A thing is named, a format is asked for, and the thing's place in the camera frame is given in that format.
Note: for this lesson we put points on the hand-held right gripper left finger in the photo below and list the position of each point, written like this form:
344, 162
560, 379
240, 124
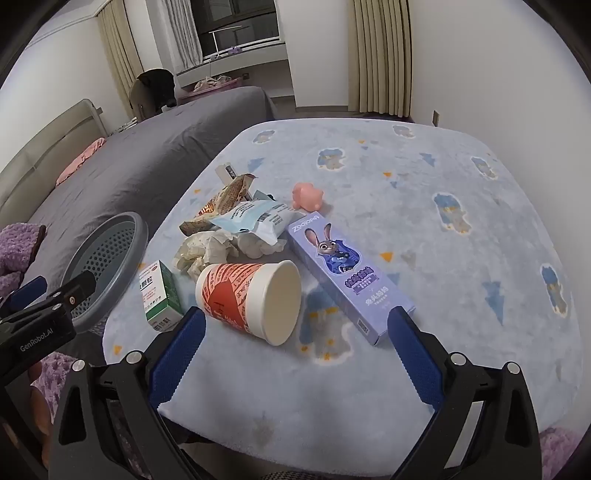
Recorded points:
180, 355

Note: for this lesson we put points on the light blue printed blanket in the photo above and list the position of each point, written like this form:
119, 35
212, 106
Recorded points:
415, 207

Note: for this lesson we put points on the red and white paper cup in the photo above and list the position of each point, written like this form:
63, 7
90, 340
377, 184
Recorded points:
231, 295

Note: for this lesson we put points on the white and blue packet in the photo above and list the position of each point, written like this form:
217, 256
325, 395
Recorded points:
258, 219

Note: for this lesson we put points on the beige curtain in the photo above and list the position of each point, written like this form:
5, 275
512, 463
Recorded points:
120, 55
378, 55

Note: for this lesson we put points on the green and white medicine box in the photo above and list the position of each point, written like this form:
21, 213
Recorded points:
159, 295

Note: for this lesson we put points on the pink toy pig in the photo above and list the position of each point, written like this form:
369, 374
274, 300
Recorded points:
308, 196

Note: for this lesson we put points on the beige chair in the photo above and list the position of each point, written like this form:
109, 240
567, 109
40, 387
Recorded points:
138, 99

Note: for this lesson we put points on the grey perforated plastic basket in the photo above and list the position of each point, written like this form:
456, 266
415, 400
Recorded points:
115, 249

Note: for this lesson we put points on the desk lamp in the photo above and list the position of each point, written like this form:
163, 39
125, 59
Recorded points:
217, 44

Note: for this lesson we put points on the crumpled white tissue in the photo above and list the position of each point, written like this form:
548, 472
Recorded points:
203, 251
258, 247

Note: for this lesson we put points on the purple rabbit print toothpaste box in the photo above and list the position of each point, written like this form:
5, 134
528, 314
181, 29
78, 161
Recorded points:
351, 281

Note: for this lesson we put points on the purple fleece garment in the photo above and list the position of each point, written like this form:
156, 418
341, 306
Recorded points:
18, 249

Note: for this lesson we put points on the playing card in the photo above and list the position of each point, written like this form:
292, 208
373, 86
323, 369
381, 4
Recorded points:
226, 173

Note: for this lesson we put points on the black clothing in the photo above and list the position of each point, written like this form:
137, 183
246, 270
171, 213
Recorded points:
159, 85

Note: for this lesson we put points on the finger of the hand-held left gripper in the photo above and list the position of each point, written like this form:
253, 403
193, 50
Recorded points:
78, 286
27, 290

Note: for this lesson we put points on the beige padded headboard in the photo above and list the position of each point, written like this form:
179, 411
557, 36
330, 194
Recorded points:
41, 138

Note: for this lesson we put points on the pink pillow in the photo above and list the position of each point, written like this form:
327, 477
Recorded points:
78, 161

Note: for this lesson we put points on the bed with grey sheet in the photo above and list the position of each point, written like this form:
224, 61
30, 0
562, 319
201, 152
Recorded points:
138, 161

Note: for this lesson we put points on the white window bench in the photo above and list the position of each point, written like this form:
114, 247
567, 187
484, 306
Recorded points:
258, 57

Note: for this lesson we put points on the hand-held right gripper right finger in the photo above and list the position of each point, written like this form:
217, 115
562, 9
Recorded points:
415, 360

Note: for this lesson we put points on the white sheer curtain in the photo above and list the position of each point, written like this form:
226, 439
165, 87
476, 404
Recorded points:
182, 32

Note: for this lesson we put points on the pink plastic basin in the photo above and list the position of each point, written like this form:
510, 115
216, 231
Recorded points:
210, 87

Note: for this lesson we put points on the red and brown snack wrapper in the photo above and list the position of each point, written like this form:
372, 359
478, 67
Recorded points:
226, 198

